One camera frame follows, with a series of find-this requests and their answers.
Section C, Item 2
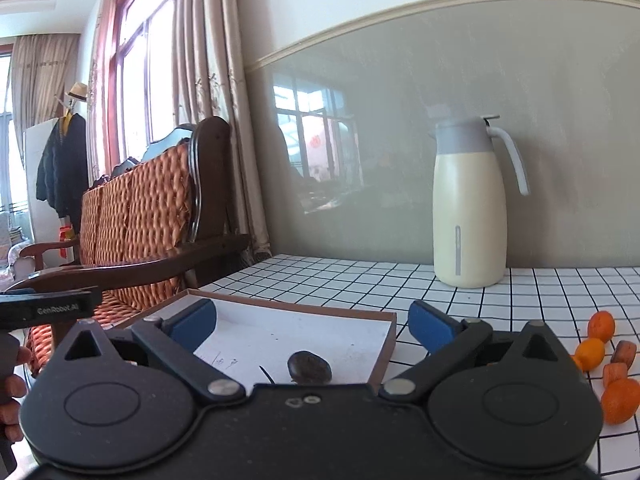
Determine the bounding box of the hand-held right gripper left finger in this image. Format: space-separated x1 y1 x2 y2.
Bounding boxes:
56 298 247 406

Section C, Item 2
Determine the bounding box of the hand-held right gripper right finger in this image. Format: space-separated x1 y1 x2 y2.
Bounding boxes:
379 300 576 404

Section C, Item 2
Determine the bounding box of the brown cardboard box white inside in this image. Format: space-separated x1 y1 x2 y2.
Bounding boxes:
112 289 398 396

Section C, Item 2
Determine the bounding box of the brown jujube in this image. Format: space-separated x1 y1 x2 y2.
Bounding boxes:
602 362 629 388
611 340 638 365

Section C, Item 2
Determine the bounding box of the person's left hand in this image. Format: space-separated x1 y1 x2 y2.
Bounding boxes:
0 346 32 442

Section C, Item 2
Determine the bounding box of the white black checkered tablecloth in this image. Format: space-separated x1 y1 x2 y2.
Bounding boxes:
197 254 640 480

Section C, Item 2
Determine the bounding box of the cream thermos jug grey lid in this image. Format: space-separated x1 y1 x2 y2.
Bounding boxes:
427 114 531 289

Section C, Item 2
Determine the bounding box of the orange woven chair cushion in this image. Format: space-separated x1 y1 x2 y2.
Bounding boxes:
25 142 201 378

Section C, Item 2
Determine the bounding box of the dark round fruit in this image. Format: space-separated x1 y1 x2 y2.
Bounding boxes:
287 351 332 386

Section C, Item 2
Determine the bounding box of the black jacket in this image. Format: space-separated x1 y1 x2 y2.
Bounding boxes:
36 112 90 233

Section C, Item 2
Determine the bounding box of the white cabinet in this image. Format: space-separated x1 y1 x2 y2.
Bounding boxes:
22 117 63 248

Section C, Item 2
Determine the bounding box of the dark wooden armchair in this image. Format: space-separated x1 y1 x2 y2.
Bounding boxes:
20 116 251 381

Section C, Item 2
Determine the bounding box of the beige patterned curtain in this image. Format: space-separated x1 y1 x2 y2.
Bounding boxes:
172 0 273 263
10 34 81 133
87 0 126 191

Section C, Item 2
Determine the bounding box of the red framed window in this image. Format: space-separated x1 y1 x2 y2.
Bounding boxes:
102 0 180 176

